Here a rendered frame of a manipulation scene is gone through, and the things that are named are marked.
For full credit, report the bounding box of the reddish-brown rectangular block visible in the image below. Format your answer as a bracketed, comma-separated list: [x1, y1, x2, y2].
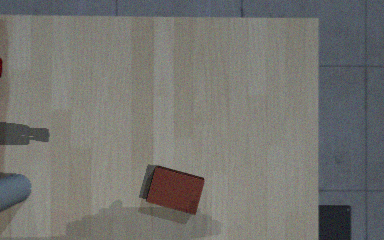
[146, 165, 205, 215]

